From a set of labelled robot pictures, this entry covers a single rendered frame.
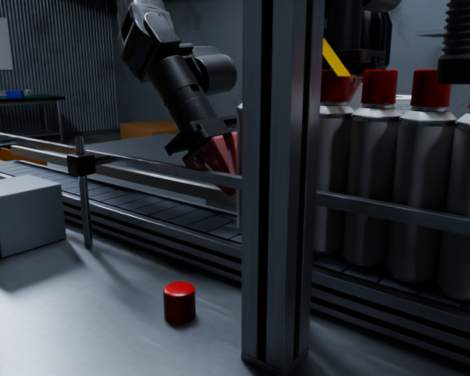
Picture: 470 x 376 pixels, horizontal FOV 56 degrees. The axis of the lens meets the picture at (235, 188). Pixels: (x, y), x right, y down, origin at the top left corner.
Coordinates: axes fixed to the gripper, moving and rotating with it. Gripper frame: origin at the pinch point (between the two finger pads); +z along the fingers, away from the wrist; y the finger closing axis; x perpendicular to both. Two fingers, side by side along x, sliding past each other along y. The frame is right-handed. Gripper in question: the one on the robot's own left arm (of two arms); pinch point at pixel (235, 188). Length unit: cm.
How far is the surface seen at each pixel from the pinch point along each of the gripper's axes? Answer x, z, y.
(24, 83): 542, -394, 332
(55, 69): 520, -405, 381
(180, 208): 12.2, -2.6, 0.9
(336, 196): -15.4, 7.8, -5.4
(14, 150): 56, -39, 5
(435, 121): -26.5, 6.4, -3.3
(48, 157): 44, -30, 4
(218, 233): 2.9, 4.3, -3.9
